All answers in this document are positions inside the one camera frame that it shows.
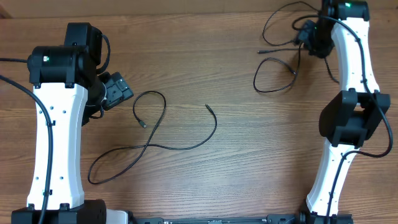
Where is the thin black cable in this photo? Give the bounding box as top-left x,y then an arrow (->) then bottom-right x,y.
256,1 -> 321,55

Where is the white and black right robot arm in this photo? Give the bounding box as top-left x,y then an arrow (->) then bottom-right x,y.
295,1 -> 393,223

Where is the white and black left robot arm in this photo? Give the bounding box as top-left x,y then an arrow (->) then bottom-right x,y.
11,22 -> 133,223

